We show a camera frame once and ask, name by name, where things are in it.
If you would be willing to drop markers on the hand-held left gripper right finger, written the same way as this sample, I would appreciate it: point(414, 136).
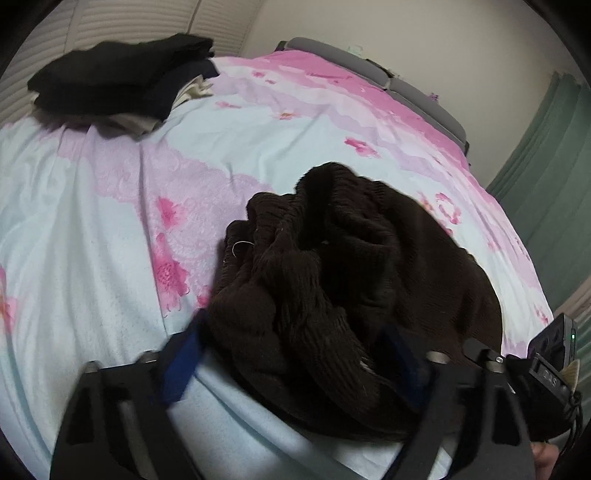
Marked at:
point(406, 364)

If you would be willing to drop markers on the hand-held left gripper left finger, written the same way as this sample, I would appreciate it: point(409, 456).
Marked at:
point(180, 369)

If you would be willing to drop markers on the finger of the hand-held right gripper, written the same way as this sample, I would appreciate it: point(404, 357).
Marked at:
point(480, 349)

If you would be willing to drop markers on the dark brown fleece pants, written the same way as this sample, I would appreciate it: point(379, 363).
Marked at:
point(346, 277)

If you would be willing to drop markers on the person's right hand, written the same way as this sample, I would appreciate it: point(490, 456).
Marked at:
point(545, 461)

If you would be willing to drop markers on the beige curtain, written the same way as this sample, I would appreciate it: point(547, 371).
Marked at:
point(577, 304)

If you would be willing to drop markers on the floral pink blue duvet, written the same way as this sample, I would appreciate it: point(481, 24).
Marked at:
point(92, 230)

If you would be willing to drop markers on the green curtain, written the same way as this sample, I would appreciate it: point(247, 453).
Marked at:
point(540, 194)

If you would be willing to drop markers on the grey headboard cushion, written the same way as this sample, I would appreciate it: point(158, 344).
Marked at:
point(429, 110)
point(332, 57)

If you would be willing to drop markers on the grey folded garment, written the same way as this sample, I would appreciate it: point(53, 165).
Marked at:
point(131, 125)

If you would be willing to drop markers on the small purple toy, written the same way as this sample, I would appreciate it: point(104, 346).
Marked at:
point(434, 96)

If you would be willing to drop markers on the beige folded garment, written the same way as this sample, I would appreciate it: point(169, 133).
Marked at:
point(196, 90)

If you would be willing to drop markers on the pile of folded black clothes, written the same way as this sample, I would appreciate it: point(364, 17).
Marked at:
point(115, 78)

